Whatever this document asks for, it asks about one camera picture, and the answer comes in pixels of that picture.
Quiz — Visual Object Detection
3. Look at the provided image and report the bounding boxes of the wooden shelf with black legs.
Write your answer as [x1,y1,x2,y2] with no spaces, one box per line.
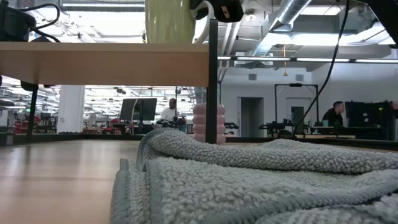
[0,18,219,146]

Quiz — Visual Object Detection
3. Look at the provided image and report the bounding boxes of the black metal table frame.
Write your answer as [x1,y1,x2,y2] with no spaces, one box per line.
[0,133,398,151]

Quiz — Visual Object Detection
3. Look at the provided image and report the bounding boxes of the lilac ribbed mug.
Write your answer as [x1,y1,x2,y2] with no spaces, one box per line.
[192,103,226,146]

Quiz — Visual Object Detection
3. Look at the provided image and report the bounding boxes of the white pillar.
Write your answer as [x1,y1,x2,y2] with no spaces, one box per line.
[57,85,85,134]

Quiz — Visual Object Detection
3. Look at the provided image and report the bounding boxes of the silver ceiling duct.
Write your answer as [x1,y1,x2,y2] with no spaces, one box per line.
[248,0,313,58]

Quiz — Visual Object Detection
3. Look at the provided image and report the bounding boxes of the person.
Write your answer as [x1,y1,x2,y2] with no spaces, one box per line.
[160,98,178,122]
[322,101,345,127]

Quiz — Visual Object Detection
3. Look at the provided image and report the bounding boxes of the black background cabinet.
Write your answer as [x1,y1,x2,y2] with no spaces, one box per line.
[345,101,394,141]

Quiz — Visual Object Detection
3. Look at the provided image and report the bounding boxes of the dark background monitor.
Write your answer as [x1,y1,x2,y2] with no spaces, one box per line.
[119,98,158,122]

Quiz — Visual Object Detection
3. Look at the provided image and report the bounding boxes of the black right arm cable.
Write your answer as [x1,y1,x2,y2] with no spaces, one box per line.
[292,0,351,134]

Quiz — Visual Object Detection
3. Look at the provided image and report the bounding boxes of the grey folded cloth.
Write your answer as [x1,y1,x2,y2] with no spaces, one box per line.
[110,127,398,224]

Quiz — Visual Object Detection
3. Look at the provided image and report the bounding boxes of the black background gantry frame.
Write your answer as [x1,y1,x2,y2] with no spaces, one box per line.
[274,83,320,125]

